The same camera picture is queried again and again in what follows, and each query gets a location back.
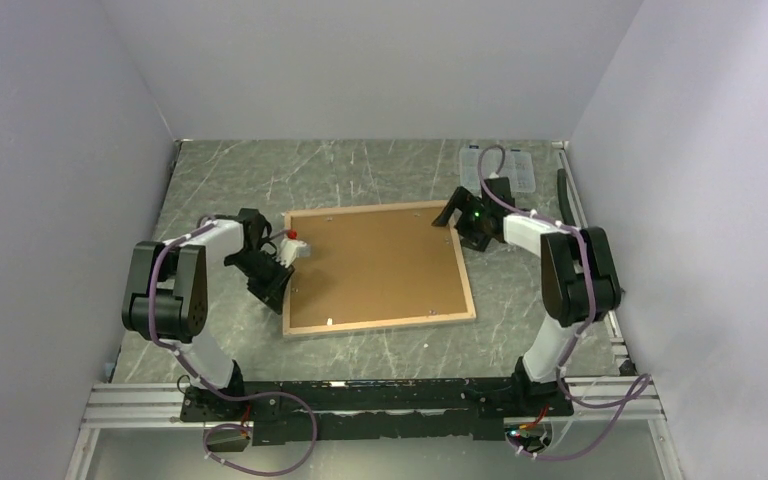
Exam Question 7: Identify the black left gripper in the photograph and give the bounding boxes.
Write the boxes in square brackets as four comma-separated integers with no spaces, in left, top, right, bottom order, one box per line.
[227,249,296,314]

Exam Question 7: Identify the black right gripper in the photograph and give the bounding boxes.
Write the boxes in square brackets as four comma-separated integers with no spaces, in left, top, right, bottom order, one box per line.
[430,186,489,252]

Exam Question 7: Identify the white wooden picture frame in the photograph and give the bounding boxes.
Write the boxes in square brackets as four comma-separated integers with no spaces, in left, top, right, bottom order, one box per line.
[281,199,478,339]

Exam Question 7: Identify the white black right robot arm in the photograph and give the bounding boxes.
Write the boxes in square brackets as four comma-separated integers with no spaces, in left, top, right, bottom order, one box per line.
[432,177,621,415]

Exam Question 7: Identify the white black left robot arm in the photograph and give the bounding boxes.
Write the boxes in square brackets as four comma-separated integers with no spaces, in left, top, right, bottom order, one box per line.
[121,208,310,420]

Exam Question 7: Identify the clear plastic compartment box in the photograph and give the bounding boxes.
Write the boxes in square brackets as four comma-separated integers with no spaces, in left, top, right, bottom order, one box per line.
[458,145,536,194]

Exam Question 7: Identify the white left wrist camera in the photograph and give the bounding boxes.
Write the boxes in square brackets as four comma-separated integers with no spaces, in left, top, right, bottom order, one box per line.
[277,229,311,267]

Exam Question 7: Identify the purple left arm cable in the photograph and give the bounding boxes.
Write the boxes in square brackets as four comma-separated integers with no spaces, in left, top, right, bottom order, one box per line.
[146,214,320,477]

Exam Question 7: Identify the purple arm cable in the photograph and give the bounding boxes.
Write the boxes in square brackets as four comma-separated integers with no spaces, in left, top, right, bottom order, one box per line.
[476,144,654,463]
[146,214,320,477]

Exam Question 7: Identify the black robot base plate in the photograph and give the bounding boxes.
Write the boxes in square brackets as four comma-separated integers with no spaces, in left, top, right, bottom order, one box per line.
[179,375,574,446]

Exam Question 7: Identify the aluminium extrusion rail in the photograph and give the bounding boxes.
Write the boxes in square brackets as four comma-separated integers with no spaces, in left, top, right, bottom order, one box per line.
[82,376,666,429]

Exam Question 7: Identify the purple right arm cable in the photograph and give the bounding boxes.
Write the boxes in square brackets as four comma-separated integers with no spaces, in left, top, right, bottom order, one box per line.
[476,144,654,463]

